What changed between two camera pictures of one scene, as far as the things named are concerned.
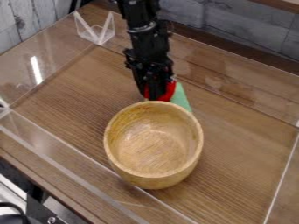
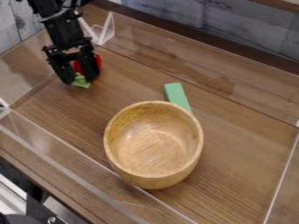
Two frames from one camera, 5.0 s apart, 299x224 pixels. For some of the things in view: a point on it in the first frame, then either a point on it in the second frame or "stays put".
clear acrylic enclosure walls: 209,159 stays put
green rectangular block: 181,98 stays put
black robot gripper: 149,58 to 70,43
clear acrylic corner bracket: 97,33 stays put
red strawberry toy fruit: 169,92 to 81,80
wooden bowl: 154,142 stays put
